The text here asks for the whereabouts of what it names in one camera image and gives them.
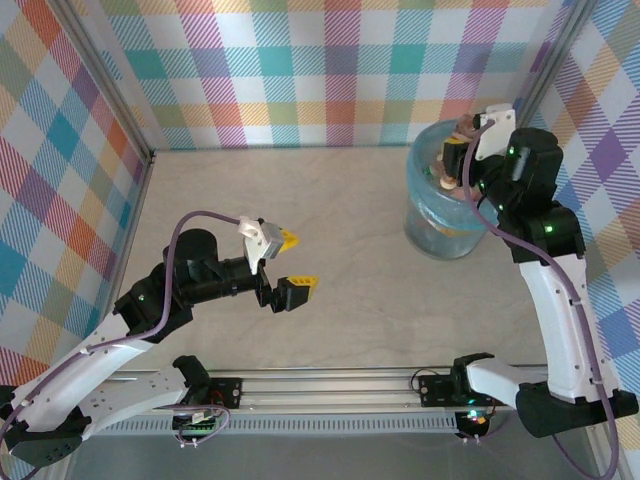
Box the bin with blue liner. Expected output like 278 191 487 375
403 119 501 260

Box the green controller board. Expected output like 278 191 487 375
172 412 221 436

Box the black controller board with light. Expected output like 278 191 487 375
454 409 494 441

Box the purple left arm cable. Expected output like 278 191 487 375
0 212 246 451

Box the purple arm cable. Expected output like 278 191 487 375
463 117 621 479
0 212 246 451

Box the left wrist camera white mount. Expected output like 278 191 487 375
237 215 286 275

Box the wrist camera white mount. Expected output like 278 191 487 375
472 103 517 162
237 215 286 275

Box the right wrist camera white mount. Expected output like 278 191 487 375
472 103 517 162

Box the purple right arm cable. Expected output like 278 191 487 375
463 117 621 479

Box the aluminium table side rail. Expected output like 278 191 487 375
87 152 157 374

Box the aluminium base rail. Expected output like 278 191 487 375
54 367 609 416

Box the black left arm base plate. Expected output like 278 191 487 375
199 377 244 412

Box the aluminium frame post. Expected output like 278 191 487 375
512 0 601 119
52 0 157 166

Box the grey slotted cable duct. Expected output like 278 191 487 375
79 417 460 437

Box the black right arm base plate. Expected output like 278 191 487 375
417 373 511 409

